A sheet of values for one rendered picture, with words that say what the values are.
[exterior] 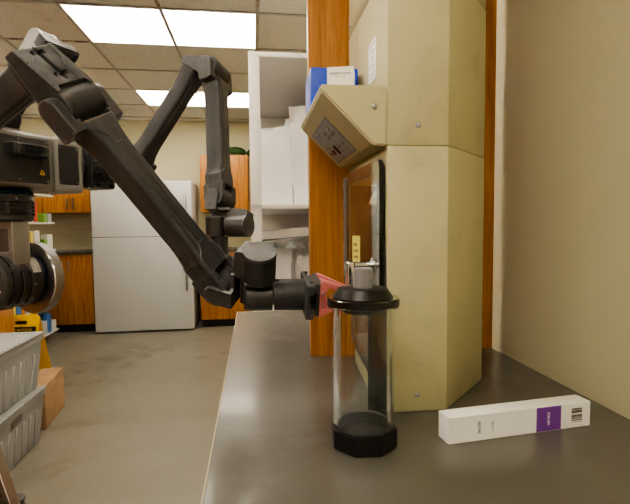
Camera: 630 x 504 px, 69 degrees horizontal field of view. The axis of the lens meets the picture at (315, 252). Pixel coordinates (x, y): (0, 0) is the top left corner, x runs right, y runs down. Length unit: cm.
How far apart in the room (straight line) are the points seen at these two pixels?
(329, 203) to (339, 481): 69
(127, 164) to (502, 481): 72
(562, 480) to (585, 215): 54
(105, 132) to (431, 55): 56
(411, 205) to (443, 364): 29
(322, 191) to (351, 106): 39
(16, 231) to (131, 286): 451
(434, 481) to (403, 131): 54
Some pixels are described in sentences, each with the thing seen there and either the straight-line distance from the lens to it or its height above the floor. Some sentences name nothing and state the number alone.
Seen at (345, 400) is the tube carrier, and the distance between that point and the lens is 71.
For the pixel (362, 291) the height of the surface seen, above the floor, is 118.
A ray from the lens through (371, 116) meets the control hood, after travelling 82.
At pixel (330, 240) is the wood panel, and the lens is 116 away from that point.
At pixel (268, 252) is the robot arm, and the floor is 123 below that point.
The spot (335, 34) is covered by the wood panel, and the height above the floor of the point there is 174.
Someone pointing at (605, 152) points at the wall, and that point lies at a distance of 104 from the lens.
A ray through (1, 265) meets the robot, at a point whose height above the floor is 118.
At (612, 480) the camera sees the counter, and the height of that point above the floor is 94.
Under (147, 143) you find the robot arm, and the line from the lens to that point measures 144.
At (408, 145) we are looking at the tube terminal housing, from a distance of 83.
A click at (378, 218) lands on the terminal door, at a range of 82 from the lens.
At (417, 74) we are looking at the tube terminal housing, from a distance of 86.
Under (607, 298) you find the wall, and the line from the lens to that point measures 104.
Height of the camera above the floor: 128
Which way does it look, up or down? 4 degrees down
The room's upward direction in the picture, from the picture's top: 1 degrees counter-clockwise
